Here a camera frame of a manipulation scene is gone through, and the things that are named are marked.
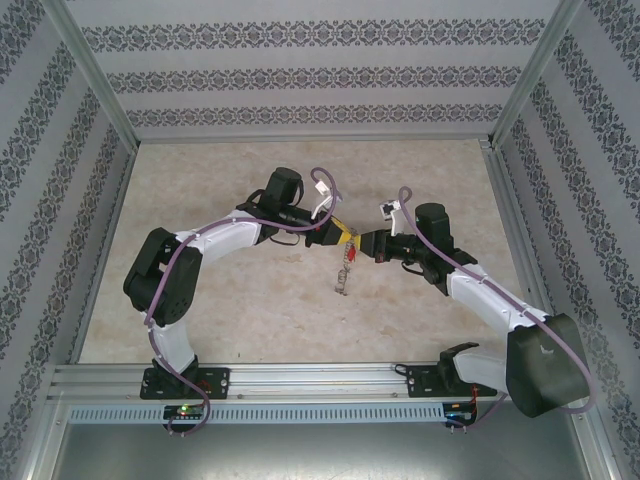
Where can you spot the red plastic key tag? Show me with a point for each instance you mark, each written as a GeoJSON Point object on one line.
{"type": "Point", "coordinates": [352, 253]}

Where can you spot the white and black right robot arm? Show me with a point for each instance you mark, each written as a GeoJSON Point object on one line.
{"type": "Point", "coordinates": [490, 300]}

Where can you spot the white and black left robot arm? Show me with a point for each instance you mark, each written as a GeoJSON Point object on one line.
{"type": "Point", "coordinates": [225, 242]}

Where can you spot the black device at table edge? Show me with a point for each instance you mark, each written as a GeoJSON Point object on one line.
{"type": "Point", "coordinates": [315, 382]}

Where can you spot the right circuit board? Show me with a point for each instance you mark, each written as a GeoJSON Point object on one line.
{"type": "Point", "coordinates": [460, 411]}

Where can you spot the circuit board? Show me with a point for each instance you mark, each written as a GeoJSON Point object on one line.
{"type": "Point", "coordinates": [185, 411]}
{"type": "Point", "coordinates": [460, 411]}

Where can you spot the grey sheet metal panel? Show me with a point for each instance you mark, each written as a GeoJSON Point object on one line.
{"type": "Point", "coordinates": [320, 452]}

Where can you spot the left circuit board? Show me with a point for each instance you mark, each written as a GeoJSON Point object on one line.
{"type": "Point", "coordinates": [185, 411]}

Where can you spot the aluminium side rail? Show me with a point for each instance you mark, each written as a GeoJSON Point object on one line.
{"type": "Point", "coordinates": [517, 240]}
{"type": "Point", "coordinates": [102, 250]}

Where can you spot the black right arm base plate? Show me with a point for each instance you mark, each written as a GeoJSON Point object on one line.
{"type": "Point", "coordinates": [420, 382]}

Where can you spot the aluminium frame post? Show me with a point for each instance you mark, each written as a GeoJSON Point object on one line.
{"type": "Point", "coordinates": [537, 75]}
{"type": "Point", "coordinates": [95, 75]}

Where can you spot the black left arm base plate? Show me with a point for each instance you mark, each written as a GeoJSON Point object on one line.
{"type": "Point", "coordinates": [220, 382]}

